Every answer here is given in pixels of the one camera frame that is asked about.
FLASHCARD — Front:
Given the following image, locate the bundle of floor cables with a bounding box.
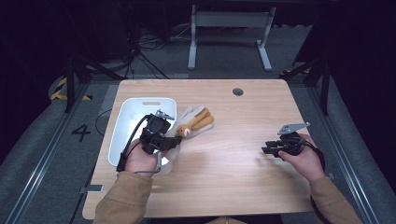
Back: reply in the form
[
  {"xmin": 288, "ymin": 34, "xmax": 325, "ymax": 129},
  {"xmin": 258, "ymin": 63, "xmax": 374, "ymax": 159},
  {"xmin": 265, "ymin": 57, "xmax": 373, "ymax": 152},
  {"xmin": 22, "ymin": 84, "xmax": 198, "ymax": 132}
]
[{"xmin": 122, "ymin": 22, "xmax": 194, "ymax": 80}]

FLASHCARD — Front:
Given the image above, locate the grey thin cable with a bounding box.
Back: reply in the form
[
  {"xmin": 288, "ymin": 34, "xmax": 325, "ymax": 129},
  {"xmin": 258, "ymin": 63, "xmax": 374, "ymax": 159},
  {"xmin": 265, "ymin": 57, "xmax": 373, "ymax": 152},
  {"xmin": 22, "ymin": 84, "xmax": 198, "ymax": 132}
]
[{"xmin": 134, "ymin": 150, "xmax": 163, "ymax": 175}]

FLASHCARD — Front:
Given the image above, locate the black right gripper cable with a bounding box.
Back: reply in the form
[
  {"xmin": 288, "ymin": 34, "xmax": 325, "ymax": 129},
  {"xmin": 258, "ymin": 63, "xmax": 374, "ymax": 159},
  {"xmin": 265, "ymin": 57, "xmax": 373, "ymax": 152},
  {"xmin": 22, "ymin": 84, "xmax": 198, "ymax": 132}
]
[{"xmin": 297, "ymin": 134, "xmax": 333, "ymax": 224}]

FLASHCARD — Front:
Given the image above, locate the metal floor rail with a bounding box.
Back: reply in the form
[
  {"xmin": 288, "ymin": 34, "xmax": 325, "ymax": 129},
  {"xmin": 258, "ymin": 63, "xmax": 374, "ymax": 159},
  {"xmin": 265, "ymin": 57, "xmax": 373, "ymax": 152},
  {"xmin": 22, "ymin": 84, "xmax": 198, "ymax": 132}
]
[
  {"xmin": 306, "ymin": 85, "xmax": 382, "ymax": 224},
  {"xmin": 4, "ymin": 82, "xmax": 92, "ymax": 224}
]

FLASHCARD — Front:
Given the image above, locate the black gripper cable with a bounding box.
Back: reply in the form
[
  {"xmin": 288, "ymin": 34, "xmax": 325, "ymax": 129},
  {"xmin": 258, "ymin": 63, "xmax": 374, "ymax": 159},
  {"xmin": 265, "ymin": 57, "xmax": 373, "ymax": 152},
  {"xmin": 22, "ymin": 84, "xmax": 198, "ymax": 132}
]
[
  {"xmin": 116, "ymin": 114, "xmax": 151, "ymax": 173},
  {"xmin": 297, "ymin": 134, "xmax": 333, "ymax": 224}
]

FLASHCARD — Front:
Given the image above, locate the yellow black hazard tape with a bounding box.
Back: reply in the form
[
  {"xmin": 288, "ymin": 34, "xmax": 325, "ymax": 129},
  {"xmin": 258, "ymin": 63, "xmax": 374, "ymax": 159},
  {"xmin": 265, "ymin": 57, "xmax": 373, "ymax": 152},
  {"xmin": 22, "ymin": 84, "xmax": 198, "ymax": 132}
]
[{"xmin": 49, "ymin": 76, "xmax": 93, "ymax": 102}]

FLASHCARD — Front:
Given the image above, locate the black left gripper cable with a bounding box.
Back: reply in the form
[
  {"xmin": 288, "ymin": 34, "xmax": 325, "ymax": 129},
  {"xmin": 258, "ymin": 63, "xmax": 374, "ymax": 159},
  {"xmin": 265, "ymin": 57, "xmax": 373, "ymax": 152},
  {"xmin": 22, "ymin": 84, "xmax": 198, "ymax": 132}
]
[{"xmin": 116, "ymin": 114, "xmax": 151, "ymax": 173}]

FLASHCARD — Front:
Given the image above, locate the black metal stand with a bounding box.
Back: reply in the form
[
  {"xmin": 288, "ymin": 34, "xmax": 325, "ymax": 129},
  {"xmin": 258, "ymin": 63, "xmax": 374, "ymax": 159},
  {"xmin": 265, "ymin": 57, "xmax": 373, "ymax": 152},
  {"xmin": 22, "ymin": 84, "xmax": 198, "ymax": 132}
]
[
  {"xmin": 64, "ymin": 50, "xmax": 125, "ymax": 114},
  {"xmin": 278, "ymin": 54, "xmax": 332, "ymax": 117}
]

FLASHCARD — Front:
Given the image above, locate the person's right hand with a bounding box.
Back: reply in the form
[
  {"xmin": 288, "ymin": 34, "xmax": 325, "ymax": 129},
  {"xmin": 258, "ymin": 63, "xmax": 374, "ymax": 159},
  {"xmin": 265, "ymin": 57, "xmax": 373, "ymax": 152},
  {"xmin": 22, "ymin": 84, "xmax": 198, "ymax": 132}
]
[{"xmin": 277, "ymin": 133, "xmax": 327, "ymax": 183}]

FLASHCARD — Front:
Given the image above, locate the person's left hand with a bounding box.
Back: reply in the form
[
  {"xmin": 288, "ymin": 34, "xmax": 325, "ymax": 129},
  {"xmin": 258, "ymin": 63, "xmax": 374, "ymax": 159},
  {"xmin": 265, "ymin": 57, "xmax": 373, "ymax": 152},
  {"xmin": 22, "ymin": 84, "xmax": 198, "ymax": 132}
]
[{"xmin": 124, "ymin": 138, "xmax": 163, "ymax": 178}]

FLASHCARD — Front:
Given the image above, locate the white plastic basket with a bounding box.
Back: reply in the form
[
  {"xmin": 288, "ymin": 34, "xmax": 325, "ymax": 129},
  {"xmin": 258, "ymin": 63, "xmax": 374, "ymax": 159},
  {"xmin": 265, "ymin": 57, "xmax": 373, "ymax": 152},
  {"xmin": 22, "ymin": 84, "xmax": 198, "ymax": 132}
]
[{"xmin": 107, "ymin": 96, "xmax": 178, "ymax": 167}]

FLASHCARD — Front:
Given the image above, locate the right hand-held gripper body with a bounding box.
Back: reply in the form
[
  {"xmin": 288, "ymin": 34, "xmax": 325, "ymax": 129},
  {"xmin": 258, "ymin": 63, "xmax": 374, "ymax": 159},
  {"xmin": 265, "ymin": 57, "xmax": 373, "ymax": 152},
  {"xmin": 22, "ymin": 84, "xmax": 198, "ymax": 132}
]
[{"xmin": 276, "ymin": 121, "xmax": 312, "ymax": 157}]

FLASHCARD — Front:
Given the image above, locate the white metal table frame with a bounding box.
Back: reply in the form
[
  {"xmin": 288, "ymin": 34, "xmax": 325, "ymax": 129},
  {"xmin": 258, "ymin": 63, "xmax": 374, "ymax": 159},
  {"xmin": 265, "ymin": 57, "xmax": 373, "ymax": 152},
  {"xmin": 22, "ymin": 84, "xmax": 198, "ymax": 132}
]
[{"xmin": 187, "ymin": 4, "xmax": 277, "ymax": 73}]

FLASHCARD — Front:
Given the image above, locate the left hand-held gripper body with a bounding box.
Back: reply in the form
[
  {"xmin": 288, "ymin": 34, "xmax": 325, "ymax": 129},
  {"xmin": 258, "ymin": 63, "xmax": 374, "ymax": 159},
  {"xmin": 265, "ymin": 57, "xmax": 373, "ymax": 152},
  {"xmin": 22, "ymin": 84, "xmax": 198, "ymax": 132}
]
[{"xmin": 139, "ymin": 108, "xmax": 183, "ymax": 156}]

